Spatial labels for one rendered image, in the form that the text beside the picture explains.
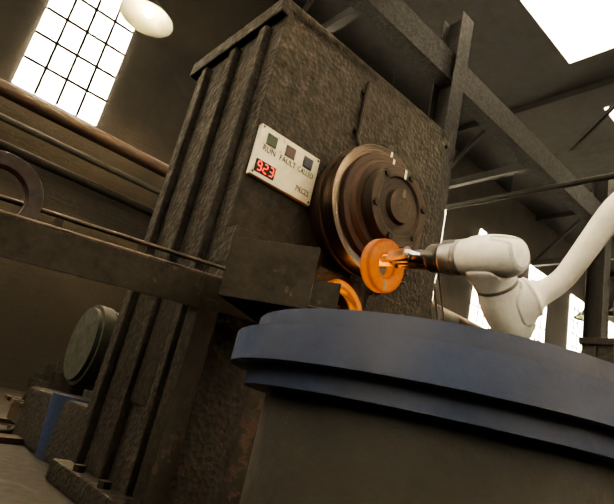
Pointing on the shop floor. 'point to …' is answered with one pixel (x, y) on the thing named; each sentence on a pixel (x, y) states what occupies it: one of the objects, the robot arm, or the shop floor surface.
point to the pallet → (53, 379)
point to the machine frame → (187, 190)
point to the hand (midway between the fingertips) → (384, 260)
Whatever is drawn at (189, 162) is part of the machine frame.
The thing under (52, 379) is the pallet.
